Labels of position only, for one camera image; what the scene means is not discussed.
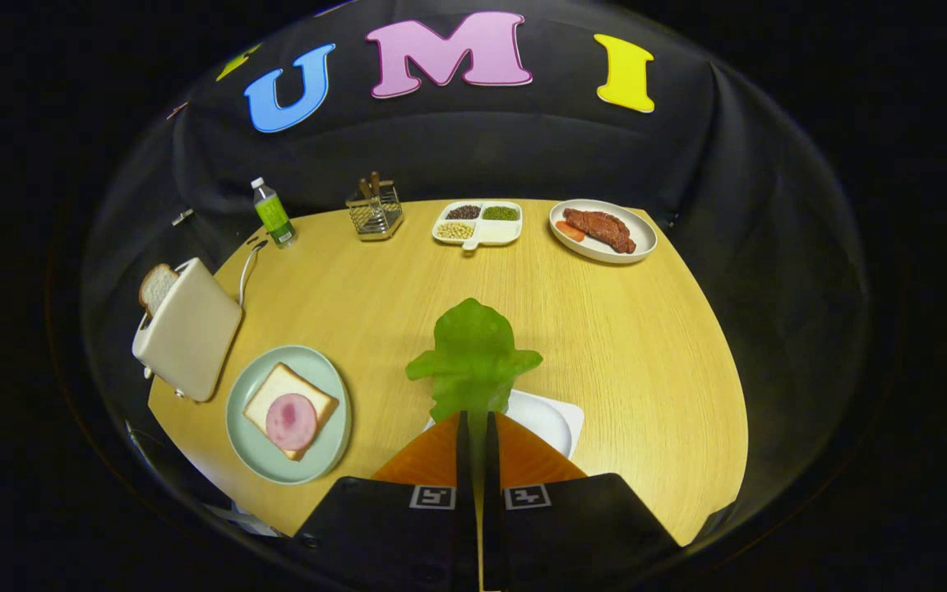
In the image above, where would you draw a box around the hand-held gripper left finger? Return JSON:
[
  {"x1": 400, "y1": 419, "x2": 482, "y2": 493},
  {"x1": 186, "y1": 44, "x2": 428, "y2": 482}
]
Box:
[{"x1": 294, "y1": 411, "x2": 481, "y2": 592}]

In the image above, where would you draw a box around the green lettuce leaf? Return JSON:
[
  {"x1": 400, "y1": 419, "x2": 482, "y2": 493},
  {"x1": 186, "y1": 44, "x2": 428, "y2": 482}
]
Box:
[{"x1": 405, "y1": 298, "x2": 544, "y2": 511}]

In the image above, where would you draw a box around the green label water bottle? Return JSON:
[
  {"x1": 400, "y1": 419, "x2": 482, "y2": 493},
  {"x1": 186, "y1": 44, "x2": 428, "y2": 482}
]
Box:
[{"x1": 250, "y1": 177, "x2": 298, "y2": 249}]

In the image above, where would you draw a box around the pale green round plate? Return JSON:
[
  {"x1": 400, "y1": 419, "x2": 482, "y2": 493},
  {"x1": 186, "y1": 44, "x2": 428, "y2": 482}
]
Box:
[{"x1": 225, "y1": 345, "x2": 353, "y2": 485}]

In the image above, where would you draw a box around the brown steak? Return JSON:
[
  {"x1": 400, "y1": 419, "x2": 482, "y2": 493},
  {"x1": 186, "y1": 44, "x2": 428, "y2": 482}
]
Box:
[{"x1": 562, "y1": 207, "x2": 637, "y2": 254}]

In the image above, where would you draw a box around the white round plate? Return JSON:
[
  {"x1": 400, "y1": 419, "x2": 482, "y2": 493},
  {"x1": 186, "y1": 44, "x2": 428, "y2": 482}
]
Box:
[{"x1": 548, "y1": 198, "x2": 658, "y2": 265}]

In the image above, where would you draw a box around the white toaster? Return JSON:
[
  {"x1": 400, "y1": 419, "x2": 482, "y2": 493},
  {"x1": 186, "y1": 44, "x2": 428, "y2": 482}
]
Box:
[{"x1": 132, "y1": 257, "x2": 244, "y2": 403}]

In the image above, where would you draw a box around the white square plate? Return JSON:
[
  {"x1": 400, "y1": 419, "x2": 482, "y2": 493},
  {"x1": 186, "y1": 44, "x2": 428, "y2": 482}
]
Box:
[{"x1": 424, "y1": 389, "x2": 585, "y2": 460}]

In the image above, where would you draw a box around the bread slice under ham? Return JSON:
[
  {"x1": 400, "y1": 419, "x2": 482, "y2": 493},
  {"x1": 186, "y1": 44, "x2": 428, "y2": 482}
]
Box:
[{"x1": 243, "y1": 363, "x2": 340, "y2": 461}]

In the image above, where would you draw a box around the wire utensil holder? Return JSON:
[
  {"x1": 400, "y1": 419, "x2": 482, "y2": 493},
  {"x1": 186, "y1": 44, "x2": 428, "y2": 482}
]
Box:
[{"x1": 345, "y1": 177, "x2": 405, "y2": 242}]

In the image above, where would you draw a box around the white toaster cable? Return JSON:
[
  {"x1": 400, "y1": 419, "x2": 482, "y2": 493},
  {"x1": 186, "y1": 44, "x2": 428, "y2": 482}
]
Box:
[{"x1": 238, "y1": 240, "x2": 269, "y2": 307}]

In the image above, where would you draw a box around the pink ham slice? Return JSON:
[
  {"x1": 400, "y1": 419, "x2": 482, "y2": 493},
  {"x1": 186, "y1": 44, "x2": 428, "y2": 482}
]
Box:
[{"x1": 265, "y1": 393, "x2": 318, "y2": 451}]

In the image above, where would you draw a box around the black backdrop cloth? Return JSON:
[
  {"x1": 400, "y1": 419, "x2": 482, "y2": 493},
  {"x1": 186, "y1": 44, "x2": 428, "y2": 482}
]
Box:
[{"x1": 83, "y1": 0, "x2": 869, "y2": 527}]

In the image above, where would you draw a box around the white divided dish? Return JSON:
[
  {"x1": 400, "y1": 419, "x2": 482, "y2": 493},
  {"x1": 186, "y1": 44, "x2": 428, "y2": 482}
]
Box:
[{"x1": 431, "y1": 200, "x2": 524, "y2": 251}]

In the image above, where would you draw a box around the plain bread slice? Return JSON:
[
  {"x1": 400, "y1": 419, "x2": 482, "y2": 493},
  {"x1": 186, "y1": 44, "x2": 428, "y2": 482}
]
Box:
[{"x1": 138, "y1": 263, "x2": 180, "y2": 317}]

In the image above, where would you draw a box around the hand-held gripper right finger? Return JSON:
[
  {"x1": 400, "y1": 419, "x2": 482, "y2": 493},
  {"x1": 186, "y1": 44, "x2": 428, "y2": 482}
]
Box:
[{"x1": 483, "y1": 411, "x2": 682, "y2": 592}]

